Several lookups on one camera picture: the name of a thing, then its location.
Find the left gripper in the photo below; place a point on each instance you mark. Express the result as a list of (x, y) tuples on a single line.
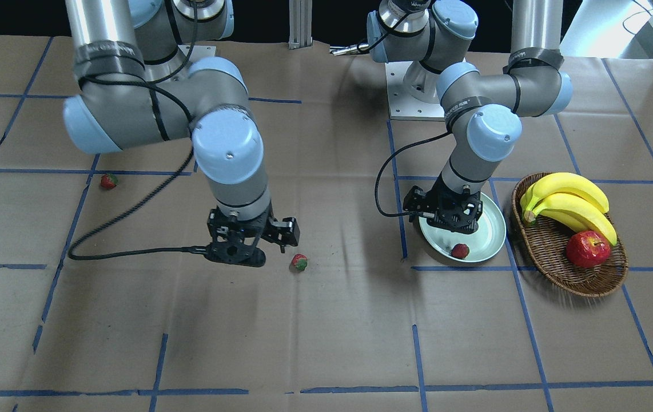
[(416, 199)]

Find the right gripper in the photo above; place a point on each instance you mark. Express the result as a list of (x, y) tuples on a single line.
[(282, 229)]

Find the strawberry with green top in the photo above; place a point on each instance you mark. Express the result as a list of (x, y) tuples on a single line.
[(299, 262)]

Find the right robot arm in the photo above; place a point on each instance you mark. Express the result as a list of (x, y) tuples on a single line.
[(138, 86)]

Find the light green plate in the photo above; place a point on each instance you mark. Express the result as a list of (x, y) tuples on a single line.
[(483, 244)]

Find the banana bunch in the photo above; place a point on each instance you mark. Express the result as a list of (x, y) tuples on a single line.
[(573, 197)]

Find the red apple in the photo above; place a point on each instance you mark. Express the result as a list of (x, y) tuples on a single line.
[(587, 249)]

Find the brown paper table cover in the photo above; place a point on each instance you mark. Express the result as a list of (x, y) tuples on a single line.
[(378, 321)]

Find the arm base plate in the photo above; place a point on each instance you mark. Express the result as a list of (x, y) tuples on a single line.
[(194, 53), (411, 92)]

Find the aluminium frame post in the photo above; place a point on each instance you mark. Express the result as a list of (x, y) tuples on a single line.
[(300, 14)]

